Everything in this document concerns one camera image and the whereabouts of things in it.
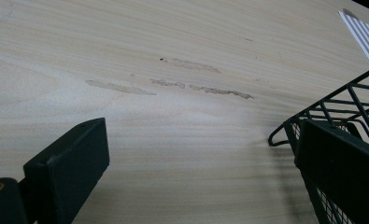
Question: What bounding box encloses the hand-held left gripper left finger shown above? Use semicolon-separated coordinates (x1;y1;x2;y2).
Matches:
22;117;111;224

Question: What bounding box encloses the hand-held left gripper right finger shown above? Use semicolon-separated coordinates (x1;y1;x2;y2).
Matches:
294;119;369;224

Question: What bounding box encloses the black wire basket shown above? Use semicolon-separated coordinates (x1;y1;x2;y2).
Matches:
267;63;369;224

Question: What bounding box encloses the grey striped placemat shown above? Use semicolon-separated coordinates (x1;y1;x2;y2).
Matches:
337;10;369;80

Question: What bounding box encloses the brown table grommet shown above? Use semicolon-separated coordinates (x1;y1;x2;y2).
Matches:
342;7;360;21

